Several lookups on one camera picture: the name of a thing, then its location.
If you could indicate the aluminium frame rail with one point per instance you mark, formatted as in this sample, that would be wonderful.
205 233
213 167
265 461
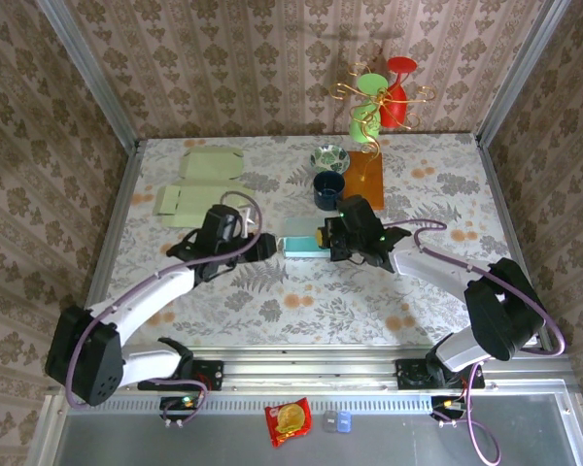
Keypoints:
311 369

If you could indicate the dark blue mug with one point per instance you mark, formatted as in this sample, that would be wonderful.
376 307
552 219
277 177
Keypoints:
328 187

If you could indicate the floral printed table cover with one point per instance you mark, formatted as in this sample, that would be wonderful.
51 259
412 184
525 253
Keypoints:
320 310

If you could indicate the leaf pattern bowl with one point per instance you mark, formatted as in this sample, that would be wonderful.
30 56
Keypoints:
330 157

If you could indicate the aluminium side rail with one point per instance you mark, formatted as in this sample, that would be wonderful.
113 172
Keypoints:
498 204
121 218

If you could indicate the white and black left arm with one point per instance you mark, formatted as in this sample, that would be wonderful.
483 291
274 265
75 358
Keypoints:
146 306

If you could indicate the green plastic goblet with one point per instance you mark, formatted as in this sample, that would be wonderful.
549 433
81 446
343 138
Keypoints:
371 82

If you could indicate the small clear plastic case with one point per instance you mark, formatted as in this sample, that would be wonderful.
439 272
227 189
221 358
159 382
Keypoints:
330 422

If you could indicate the grey metal tray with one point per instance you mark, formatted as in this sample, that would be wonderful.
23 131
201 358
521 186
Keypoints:
393 442

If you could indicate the pale green paper box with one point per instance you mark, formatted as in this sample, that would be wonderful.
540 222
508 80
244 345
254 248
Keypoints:
209 165

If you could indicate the red plastic goblet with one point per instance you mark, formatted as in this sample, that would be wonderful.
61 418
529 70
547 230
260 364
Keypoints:
401 65

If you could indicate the small blue plastic case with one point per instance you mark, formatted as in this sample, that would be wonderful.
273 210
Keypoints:
344 422

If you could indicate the red snack packet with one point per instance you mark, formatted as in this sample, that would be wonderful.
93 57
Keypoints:
289 422

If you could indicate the aluminium frame post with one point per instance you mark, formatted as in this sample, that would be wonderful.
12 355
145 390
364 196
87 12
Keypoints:
520 73
90 73

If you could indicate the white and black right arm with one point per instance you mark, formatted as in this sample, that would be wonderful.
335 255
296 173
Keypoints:
495 315

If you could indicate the orange wooden base board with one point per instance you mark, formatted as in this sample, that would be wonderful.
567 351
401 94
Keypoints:
369 184

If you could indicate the teal paper box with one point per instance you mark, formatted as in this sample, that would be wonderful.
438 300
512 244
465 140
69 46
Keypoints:
303 245

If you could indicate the black connector board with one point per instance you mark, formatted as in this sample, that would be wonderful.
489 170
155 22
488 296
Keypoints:
175 403
439 404

